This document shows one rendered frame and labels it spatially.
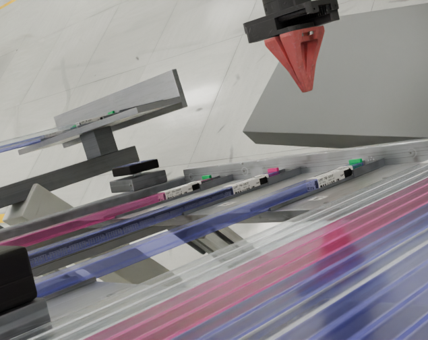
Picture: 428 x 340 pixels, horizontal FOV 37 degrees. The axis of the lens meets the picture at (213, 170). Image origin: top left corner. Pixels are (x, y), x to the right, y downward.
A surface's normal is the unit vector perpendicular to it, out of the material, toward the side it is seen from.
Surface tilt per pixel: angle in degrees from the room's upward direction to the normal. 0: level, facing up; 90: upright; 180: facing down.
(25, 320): 90
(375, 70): 0
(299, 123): 0
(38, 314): 90
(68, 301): 46
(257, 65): 0
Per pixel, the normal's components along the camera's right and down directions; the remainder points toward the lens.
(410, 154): -0.69, 0.21
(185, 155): -0.63, -0.53
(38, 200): 0.73, -0.17
